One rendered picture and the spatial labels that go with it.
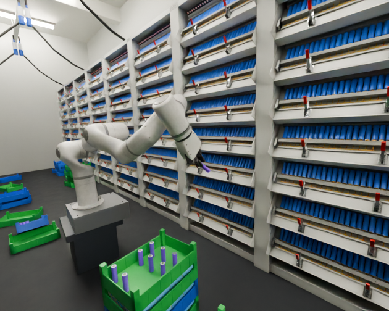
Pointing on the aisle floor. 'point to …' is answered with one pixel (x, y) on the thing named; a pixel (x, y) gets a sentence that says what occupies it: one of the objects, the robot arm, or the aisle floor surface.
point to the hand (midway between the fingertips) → (199, 160)
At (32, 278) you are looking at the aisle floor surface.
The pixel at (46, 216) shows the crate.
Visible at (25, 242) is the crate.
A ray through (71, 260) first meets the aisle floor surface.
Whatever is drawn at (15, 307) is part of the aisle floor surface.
